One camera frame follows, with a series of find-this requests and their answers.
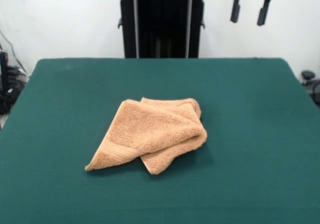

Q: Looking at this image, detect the tan terry towel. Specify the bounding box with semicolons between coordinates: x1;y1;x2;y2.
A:
84;96;208;176

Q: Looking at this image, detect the grey office chair base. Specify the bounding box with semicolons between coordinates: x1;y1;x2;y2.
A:
300;70;320;102

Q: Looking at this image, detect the dark green table cloth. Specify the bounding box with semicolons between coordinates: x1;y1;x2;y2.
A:
0;57;320;224

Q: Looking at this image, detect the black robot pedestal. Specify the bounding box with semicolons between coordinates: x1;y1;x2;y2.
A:
109;0;216;59

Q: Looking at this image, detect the thin grey cable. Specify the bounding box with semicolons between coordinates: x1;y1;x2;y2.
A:
0;30;27;75

